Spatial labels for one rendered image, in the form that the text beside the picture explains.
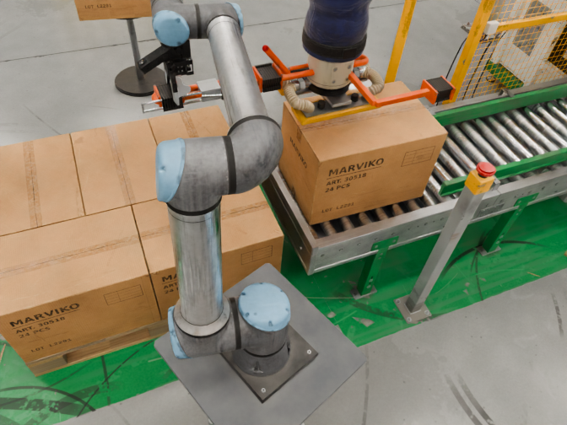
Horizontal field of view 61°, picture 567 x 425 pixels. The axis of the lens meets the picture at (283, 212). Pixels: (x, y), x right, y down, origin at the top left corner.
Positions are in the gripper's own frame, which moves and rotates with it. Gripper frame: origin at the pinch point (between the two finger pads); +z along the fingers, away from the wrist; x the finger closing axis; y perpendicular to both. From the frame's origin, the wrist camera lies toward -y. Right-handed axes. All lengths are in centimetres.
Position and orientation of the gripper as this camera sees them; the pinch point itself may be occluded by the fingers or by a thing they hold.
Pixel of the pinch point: (172, 94)
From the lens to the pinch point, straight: 167.6
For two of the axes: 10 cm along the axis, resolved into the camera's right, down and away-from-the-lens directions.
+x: -3.8, -7.2, 5.8
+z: -0.6, 6.5, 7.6
